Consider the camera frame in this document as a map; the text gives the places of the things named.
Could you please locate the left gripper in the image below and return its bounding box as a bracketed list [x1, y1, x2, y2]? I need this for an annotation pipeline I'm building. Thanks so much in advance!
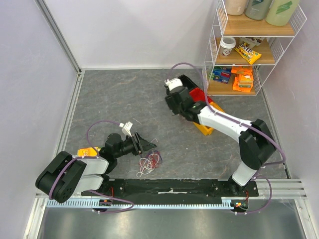
[114, 131, 157, 158]

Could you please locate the red white wire bundle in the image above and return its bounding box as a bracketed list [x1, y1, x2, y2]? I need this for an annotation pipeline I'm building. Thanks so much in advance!
[136, 149, 163, 178]

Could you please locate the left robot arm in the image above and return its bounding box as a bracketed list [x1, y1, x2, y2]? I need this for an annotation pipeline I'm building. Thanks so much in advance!
[35, 132, 156, 203]

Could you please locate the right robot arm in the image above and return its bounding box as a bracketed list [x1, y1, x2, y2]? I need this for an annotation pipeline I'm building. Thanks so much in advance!
[165, 86, 276, 196]

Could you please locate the red plastic bin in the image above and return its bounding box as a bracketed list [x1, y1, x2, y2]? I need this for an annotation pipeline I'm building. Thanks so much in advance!
[189, 87, 205, 102]

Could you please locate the black plastic bin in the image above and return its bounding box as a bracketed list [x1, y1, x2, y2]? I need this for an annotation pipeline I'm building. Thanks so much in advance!
[178, 75, 197, 91]

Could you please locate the yellow plastic bin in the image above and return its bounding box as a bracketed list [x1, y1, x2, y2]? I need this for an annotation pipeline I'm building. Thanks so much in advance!
[193, 102, 225, 136]

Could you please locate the blue green box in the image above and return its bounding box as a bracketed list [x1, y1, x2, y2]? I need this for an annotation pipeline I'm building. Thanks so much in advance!
[208, 66, 231, 84]

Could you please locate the orange snack packs stack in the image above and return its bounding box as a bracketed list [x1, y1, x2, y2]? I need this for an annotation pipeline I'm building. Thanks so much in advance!
[231, 66, 254, 93]

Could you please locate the white paper coffee cup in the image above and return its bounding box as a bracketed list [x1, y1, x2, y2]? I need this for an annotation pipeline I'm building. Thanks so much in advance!
[220, 37, 236, 56]

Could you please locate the yellow candy bag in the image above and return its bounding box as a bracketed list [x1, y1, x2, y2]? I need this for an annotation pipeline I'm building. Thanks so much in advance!
[234, 44, 262, 65]

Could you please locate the brown white snack box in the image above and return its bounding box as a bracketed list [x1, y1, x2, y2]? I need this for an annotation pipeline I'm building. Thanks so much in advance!
[239, 37, 265, 49]

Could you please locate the beige bottle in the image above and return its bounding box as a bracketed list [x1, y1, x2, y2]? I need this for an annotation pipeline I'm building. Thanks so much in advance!
[225, 0, 248, 16]

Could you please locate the grey green bottle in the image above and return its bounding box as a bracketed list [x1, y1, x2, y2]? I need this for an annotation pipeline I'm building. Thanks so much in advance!
[245, 0, 272, 20]

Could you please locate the light green bottle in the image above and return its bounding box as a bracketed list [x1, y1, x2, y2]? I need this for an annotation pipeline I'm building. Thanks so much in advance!
[266, 0, 300, 26]

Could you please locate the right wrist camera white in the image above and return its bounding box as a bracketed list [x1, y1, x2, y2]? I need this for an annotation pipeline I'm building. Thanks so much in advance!
[165, 78, 183, 92]

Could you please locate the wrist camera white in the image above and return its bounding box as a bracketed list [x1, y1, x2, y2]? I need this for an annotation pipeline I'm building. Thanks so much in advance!
[165, 78, 183, 92]
[119, 121, 133, 137]

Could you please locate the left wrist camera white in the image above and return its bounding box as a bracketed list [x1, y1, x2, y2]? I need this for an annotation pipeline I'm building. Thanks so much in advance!
[119, 121, 133, 137]

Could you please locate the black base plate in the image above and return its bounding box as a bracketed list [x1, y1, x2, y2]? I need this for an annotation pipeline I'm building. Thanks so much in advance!
[96, 179, 259, 204]

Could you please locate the white slotted cable duct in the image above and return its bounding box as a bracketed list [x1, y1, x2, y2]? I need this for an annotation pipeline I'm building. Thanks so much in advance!
[46, 198, 245, 210]

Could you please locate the white wire shelf rack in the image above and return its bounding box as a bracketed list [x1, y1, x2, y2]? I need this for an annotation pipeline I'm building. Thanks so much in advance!
[202, 0, 307, 96]

